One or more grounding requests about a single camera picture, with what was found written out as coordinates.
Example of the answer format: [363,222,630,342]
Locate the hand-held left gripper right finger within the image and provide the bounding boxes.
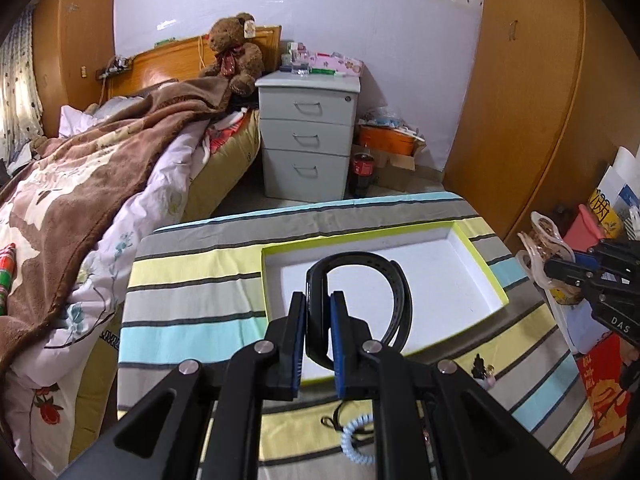
[327,291,573,480]

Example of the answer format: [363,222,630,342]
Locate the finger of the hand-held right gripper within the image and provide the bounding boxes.
[575,239,640,281]
[544,258,631,306]

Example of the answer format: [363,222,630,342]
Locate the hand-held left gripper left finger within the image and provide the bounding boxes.
[57,290,307,480]

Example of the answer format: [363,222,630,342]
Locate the clear hair claw clip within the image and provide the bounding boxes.
[516,211,583,306]

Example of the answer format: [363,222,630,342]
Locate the black cord hair tie with bead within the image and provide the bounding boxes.
[321,401,352,432]

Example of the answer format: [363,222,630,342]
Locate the black wristband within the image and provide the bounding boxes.
[305,250,416,373]

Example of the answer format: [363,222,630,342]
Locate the light blue spiral hair tie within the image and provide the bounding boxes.
[340,412,376,466]

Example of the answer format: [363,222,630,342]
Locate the green-edged white box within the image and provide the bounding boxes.
[261,220,510,387]

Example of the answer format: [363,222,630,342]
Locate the small black hair clip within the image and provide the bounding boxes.
[471,354,497,390]

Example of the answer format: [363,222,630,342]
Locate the white paper bag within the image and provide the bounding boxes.
[594,146,640,241]

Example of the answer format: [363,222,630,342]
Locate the red paper bag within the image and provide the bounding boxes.
[574,334,632,457]

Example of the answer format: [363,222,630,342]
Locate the striped tablecloth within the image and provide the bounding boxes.
[116,191,598,480]

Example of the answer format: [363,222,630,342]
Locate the large wooden wardrobe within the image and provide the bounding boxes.
[442,0,640,253]

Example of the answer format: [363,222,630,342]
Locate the cola bottle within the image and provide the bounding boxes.
[349,147,376,199]

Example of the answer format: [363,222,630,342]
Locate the yellow bed sheet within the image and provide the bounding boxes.
[70,109,262,456]

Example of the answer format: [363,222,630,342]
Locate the cardboard box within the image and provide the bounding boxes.
[374,140,427,172]

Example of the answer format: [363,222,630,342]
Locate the white floral quilt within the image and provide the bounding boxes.
[0,105,261,471]

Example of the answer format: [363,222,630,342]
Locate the white three-drawer nightstand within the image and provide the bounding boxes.
[255,70,362,203]

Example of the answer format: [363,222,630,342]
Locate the orange box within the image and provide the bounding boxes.
[357,124,419,157]

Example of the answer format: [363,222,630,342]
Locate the brown blanket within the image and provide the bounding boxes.
[0,77,227,378]

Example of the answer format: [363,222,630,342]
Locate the pink floral box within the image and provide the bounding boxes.
[309,52,364,77]

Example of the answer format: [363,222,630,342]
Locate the small bottles on nightstand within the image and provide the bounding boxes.
[279,40,313,77]

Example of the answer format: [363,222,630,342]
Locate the brown teddy bear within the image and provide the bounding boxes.
[199,12,266,97]

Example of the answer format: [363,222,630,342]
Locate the red green striped cloth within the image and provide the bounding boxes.
[0,242,17,317]

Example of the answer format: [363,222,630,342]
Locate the wooden headboard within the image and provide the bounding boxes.
[106,25,282,100]

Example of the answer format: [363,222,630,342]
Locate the power strip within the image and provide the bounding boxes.
[96,55,134,79]

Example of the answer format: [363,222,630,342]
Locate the patterned curtain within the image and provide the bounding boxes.
[0,7,45,163]

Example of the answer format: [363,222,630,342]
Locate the tall wooden wardrobe with stars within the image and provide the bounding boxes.
[31,0,119,111]

